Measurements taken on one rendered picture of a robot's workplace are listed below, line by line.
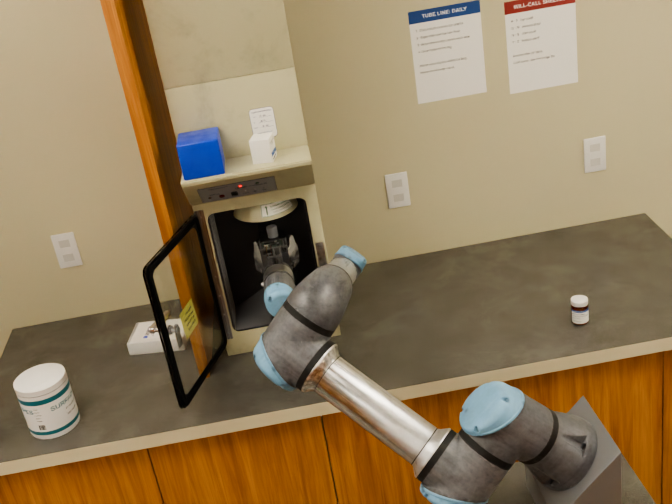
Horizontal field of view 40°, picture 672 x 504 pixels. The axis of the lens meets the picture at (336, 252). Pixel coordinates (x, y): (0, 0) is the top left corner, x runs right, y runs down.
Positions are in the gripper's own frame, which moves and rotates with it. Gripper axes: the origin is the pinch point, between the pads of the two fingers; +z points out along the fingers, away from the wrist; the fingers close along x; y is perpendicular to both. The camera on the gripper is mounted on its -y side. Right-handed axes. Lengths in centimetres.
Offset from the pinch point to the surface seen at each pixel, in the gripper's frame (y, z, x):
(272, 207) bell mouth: 12.8, -1.1, -1.4
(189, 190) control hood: 26.1, -13.4, 17.2
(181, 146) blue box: 37.9, -14.7, 16.4
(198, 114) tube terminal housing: 41.7, -4.0, 11.8
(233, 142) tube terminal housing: 33.1, -3.9, 4.9
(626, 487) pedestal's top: -29, -82, -64
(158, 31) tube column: 63, -4, 17
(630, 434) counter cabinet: -59, -30, -85
